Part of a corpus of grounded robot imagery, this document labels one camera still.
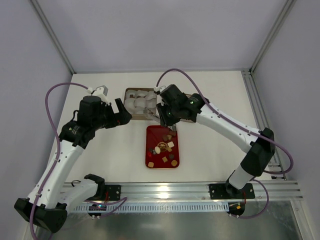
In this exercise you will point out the aluminium front rail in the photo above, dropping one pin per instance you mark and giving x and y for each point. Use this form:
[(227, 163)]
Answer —
[(277, 190)]

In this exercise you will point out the aluminium rail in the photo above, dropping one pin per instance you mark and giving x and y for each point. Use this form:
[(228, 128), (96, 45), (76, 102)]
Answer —
[(277, 190), (275, 164)]

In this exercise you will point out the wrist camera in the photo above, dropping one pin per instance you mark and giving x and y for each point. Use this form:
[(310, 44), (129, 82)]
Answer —
[(99, 91), (158, 89)]

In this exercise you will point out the slotted cable duct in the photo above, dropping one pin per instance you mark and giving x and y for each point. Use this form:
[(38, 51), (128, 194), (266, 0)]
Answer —
[(152, 207)]

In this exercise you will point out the brown rectangular chocolate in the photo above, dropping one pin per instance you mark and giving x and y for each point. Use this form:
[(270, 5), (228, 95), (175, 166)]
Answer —
[(173, 133)]

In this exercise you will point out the gold tin box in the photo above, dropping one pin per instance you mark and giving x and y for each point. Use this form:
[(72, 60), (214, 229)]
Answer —
[(138, 98)]

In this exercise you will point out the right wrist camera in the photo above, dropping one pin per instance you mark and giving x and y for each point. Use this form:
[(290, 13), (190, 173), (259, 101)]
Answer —
[(158, 89)]

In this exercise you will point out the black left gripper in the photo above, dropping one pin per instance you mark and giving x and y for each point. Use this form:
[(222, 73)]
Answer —
[(114, 116)]

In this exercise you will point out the white cube chocolate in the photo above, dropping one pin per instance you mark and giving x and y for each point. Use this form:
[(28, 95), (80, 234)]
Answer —
[(170, 144)]

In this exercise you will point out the gold shell chocolate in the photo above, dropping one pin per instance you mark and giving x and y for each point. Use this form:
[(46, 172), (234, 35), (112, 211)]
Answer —
[(174, 163)]

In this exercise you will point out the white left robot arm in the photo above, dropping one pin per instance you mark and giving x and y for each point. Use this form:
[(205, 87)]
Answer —
[(45, 206)]

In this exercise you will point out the tan swirl square chocolate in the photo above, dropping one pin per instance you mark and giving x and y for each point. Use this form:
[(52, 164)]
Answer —
[(164, 159)]

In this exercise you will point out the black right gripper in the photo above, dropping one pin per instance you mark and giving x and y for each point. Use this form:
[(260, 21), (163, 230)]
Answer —
[(164, 116)]

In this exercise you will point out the red lacquer tray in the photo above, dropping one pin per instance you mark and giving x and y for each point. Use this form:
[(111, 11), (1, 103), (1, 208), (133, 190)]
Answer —
[(154, 138)]

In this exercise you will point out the white round spiral chocolate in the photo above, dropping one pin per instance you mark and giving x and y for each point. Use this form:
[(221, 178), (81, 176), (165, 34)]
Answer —
[(157, 150)]

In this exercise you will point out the brown oval chocolate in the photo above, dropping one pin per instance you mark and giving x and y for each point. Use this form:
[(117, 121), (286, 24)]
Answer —
[(165, 137)]

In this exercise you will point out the gold tin lid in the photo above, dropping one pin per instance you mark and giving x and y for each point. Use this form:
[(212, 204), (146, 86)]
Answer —
[(189, 110)]

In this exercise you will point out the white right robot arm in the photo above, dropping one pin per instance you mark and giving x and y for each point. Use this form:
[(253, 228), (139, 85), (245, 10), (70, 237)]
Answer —
[(257, 144)]

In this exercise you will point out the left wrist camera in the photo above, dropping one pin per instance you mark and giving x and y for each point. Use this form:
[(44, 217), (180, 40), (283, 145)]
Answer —
[(99, 91)]

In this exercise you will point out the right side aluminium rail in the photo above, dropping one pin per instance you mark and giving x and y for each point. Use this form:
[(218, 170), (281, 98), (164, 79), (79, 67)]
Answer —
[(275, 164)]

